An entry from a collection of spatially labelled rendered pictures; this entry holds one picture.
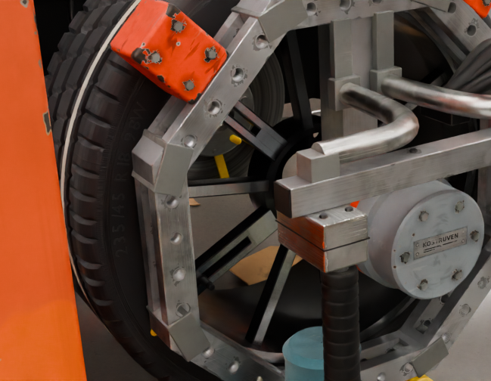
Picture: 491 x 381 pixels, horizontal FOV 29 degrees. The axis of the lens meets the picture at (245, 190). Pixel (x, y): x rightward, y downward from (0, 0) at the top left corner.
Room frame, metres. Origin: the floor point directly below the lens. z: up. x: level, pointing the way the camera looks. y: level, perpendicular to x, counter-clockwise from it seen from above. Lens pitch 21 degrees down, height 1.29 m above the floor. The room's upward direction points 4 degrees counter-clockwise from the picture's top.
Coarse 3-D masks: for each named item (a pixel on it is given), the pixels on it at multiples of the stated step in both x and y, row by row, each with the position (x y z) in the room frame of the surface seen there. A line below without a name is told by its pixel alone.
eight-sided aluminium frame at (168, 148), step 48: (288, 0) 1.03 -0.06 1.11; (336, 0) 1.06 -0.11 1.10; (384, 0) 1.09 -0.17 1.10; (432, 0) 1.11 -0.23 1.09; (240, 48) 1.00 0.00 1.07; (240, 96) 1.00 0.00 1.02; (144, 144) 0.99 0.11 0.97; (192, 144) 0.98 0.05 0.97; (144, 192) 0.99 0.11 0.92; (480, 192) 1.22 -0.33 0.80; (144, 240) 0.99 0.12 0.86; (192, 240) 0.97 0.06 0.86; (192, 288) 0.97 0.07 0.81; (480, 288) 1.16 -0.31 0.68; (192, 336) 0.96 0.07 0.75; (384, 336) 1.15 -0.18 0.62; (432, 336) 1.12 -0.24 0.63
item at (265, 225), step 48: (288, 48) 1.15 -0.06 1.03; (432, 48) 1.24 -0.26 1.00; (288, 144) 1.15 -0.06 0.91; (192, 192) 1.08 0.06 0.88; (240, 192) 1.11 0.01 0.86; (240, 240) 1.11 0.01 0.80; (240, 288) 1.34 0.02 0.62; (288, 288) 1.32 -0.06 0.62; (384, 288) 1.24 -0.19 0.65; (240, 336) 1.13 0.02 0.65; (288, 336) 1.17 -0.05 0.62
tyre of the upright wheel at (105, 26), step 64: (128, 0) 1.15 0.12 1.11; (192, 0) 1.07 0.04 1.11; (64, 64) 1.17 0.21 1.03; (128, 64) 1.04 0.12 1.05; (64, 128) 1.10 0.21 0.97; (128, 128) 1.03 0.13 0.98; (64, 192) 1.06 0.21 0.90; (128, 192) 1.03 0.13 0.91; (128, 256) 1.02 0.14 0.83; (128, 320) 1.02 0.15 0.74
